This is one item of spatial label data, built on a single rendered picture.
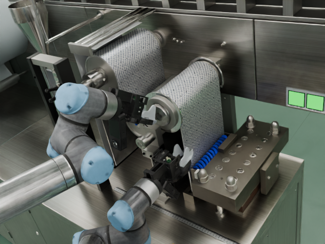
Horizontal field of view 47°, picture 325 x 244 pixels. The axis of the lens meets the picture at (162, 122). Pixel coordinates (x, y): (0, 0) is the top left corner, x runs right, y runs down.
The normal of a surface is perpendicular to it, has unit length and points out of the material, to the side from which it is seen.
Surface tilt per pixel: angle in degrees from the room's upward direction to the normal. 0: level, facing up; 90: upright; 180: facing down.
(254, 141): 0
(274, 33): 90
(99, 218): 0
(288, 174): 0
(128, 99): 90
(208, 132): 90
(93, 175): 90
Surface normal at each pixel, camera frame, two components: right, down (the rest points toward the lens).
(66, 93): -0.57, -0.11
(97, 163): 0.59, 0.36
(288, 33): -0.60, 0.53
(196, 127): 0.78, 0.22
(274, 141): -0.17, -0.82
